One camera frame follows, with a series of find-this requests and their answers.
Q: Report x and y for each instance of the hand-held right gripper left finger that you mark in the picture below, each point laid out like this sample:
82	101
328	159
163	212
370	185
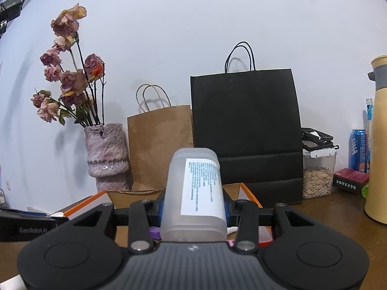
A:
155	214

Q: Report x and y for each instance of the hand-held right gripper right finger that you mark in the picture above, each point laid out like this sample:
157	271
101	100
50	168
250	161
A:
231	214

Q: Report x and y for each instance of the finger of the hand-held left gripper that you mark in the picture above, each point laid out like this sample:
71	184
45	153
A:
36	214

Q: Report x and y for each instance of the purple blue plastic cap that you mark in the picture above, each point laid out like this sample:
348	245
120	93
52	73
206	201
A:
155	233

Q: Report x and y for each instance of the red cardboard box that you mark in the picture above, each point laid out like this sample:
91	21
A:
133	195

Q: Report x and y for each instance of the translucent plastic jar white label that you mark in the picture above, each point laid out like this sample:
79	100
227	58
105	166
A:
193	193

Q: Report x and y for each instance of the brown paper bag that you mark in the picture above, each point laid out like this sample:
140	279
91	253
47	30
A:
157	145

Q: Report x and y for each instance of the pink marbled ceramic vase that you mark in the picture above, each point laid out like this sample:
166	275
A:
105	154

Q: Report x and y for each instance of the black paper bag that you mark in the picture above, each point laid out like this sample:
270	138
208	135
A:
248	127

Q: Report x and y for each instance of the clear container with seeds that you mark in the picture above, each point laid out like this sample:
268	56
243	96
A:
317	181

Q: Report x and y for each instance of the dark red small box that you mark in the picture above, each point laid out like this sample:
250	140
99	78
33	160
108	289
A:
350	179

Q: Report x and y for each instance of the small green object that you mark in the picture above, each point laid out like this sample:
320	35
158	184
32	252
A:
365	191

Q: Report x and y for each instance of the dried pink rose bouquet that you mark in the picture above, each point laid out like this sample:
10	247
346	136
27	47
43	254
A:
72	81

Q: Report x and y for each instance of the blue drink can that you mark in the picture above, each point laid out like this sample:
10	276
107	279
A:
358	151

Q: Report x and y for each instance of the cream yellow thermos jug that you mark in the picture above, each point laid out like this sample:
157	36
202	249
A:
378	157

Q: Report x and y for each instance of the clear spray bottle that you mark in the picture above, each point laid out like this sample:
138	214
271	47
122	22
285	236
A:
369	117

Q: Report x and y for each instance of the white wall outlet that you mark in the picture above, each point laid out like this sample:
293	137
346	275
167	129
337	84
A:
8	185

